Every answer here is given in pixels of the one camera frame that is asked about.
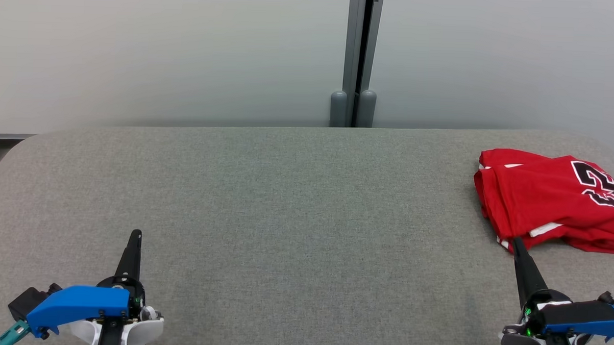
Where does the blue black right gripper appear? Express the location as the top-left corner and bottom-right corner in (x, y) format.
(508, 237), (614, 345)

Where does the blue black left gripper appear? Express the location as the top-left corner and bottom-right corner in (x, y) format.
(25, 226), (148, 345)

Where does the red jersey with white sleeves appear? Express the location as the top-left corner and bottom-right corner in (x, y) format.
(472, 148), (614, 250)

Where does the grey fabric upholstered bench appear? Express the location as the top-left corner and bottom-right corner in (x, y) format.
(0, 112), (614, 345)

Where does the black left cable teal plug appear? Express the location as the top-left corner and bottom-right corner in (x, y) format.
(0, 319), (31, 345)

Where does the grey cylindrical post stopper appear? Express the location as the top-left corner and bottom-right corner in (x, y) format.
(356, 89), (377, 129)
(330, 90), (349, 128)

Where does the grey metal partition post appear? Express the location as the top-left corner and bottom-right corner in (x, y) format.
(341, 0), (384, 129)

